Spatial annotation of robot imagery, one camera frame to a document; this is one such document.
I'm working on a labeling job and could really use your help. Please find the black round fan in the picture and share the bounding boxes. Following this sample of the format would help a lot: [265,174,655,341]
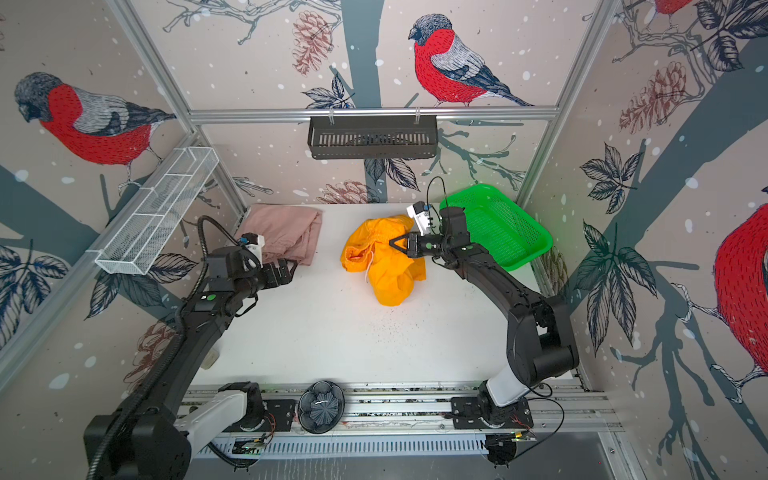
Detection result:
[298,380,345,435]

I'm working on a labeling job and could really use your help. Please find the horizontal aluminium frame bar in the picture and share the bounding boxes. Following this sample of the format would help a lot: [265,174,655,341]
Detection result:
[188,106,561,125]

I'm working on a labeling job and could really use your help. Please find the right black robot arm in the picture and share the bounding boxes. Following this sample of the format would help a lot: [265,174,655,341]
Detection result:
[389,201,579,430]

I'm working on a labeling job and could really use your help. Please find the green plastic basket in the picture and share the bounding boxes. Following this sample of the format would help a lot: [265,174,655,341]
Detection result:
[440,184,553,272]

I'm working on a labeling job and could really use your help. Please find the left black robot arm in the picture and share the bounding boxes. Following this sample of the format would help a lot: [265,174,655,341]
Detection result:
[83,246,298,479]

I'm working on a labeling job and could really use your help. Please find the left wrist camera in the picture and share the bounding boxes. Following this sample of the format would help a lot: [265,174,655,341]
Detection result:
[239,233,265,265]

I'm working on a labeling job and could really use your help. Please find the black hanging wire basket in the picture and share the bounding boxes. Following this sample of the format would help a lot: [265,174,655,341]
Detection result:
[307,115,438,160]

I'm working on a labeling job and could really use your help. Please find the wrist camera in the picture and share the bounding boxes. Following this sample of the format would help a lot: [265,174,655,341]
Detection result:
[239,233,265,265]
[406,201,433,235]

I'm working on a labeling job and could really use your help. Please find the pink shorts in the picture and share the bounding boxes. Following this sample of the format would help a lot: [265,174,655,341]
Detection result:
[235,205,323,266]

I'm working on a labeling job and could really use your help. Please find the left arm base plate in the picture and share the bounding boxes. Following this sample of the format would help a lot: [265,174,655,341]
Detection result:
[223,399,297,433]

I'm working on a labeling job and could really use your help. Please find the orange shorts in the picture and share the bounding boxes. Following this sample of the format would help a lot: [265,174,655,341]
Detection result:
[340,215,427,307]

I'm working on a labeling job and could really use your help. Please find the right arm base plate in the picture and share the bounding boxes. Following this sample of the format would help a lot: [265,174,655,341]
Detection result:
[448,395,534,430]

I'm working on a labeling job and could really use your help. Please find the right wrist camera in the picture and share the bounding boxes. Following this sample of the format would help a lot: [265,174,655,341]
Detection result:
[406,201,433,235]

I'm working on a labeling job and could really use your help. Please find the white mesh wall shelf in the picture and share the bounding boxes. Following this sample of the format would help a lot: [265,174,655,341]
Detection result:
[95,146,219,275]

